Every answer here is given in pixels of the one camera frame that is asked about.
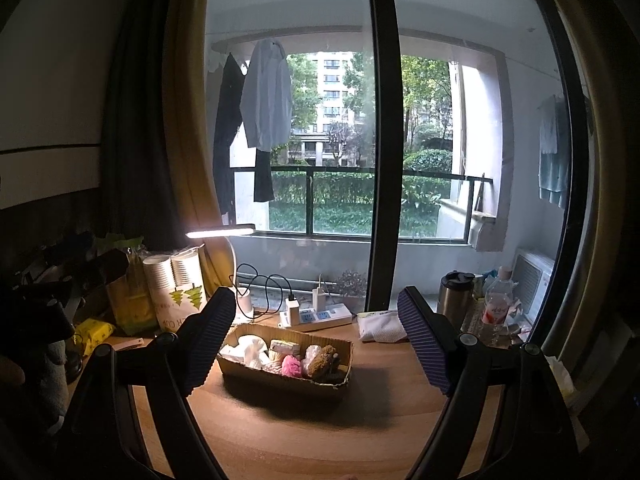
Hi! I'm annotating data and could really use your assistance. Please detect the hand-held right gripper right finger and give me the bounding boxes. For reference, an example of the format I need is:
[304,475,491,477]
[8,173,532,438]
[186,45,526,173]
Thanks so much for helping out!
[396,285,591,480]

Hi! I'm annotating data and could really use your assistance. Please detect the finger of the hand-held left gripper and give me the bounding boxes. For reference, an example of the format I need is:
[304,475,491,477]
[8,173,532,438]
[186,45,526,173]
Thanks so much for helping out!
[82,247,132,295]

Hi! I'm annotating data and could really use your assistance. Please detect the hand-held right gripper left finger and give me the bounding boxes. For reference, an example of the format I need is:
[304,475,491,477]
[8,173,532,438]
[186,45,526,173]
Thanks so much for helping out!
[62,286,238,480]

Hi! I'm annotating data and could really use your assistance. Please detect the cardboard box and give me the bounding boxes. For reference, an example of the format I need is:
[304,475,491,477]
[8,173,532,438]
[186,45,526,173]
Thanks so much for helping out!
[217,323,354,392]

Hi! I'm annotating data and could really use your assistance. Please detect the brown plush toy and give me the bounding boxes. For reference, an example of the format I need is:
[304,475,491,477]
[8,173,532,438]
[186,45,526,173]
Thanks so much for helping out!
[306,345,339,379]

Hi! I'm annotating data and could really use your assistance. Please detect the grey white cloth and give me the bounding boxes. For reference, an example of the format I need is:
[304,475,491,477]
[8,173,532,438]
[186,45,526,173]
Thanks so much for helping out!
[222,335,272,370]

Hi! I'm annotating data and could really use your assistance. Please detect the green plastic package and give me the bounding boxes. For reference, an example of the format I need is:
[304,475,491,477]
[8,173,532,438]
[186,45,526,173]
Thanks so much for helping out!
[97,234,161,337]

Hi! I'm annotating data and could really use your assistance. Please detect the white tissue pack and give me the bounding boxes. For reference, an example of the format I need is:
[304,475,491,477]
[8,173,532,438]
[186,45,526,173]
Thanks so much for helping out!
[356,310,412,344]

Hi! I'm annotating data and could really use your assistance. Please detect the white desk lamp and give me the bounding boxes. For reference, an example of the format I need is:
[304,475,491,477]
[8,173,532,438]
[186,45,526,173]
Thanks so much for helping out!
[185,223,257,322]

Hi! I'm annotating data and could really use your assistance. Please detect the steel thermos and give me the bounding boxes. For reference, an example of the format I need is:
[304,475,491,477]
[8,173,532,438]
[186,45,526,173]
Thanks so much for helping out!
[436,271,476,331]

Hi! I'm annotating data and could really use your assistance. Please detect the paper cup bag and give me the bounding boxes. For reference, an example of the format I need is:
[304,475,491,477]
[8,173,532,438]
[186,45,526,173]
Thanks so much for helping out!
[142,245,209,334]

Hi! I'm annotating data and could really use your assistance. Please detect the clear water bottle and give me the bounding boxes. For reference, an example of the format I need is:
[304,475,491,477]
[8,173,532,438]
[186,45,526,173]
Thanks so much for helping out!
[480,266,516,346]

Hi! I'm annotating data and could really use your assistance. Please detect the potted balcony plant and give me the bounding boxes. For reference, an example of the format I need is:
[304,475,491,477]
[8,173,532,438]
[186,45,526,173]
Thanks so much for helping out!
[332,270,369,312]

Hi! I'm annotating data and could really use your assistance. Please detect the white power strip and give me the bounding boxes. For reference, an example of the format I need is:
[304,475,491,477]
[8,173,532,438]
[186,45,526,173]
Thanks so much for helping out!
[278,304,353,332]

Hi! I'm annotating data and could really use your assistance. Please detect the outdoor air conditioner unit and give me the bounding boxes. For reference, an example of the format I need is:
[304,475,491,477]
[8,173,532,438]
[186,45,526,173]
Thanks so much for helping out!
[510,247,556,332]

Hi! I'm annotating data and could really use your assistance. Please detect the dark curtain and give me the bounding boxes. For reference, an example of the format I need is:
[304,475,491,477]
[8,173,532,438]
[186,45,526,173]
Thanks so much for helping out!
[97,0,177,266]

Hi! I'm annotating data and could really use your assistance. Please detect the crumpled pale paper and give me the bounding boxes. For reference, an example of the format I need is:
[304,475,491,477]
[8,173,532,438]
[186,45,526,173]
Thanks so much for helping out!
[545,355,577,397]

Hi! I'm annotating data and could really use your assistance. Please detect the yellow curtain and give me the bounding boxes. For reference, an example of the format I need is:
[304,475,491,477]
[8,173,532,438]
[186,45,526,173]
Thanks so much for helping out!
[161,0,237,288]

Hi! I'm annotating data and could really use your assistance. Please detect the hanging black garment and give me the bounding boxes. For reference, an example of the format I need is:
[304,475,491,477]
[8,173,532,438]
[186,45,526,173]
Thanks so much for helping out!
[212,52,247,217]

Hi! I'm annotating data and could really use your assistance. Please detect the balcony railing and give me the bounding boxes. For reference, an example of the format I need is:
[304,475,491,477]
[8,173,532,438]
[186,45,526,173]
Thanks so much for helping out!
[234,165,493,241]

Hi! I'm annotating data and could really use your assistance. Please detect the hanging pale blue towels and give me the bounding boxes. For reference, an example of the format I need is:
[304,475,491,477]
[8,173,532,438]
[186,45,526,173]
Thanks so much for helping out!
[537,92,572,209]

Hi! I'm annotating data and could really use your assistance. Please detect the hanging light blue shirt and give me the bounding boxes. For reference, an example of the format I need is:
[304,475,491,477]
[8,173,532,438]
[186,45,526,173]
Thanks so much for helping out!
[240,37,294,154]

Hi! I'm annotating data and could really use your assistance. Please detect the black cable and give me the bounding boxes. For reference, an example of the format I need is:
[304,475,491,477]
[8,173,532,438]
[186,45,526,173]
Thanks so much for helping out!
[235,262,297,319]

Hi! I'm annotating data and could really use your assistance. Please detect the black window frame post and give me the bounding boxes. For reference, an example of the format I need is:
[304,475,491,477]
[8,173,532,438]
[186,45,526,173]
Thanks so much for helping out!
[364,0,402,312]

